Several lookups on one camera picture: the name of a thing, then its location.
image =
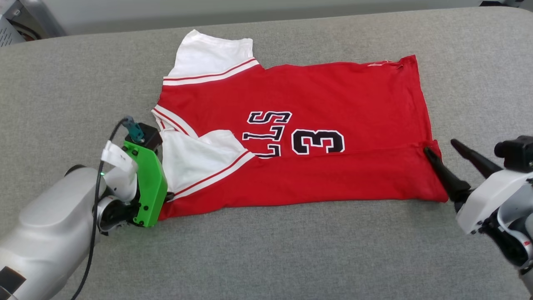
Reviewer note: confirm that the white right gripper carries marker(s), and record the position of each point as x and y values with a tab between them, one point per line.
487	200

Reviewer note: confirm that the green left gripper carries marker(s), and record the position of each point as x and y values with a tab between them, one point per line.
150	187

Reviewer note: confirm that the red white basketball jersey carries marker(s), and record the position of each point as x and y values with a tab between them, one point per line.
325	137

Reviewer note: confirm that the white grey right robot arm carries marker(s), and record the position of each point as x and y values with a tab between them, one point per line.
520	233

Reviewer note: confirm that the white equipment box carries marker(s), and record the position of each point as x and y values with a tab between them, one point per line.
10	33

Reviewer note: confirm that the white partition panel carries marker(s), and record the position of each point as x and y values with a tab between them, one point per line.
270	10

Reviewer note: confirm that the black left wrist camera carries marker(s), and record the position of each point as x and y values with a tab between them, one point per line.
150	137

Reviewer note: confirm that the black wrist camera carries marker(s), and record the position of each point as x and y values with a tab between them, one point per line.
150	137
516	152

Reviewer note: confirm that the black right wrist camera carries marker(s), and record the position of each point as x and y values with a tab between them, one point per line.
516	152

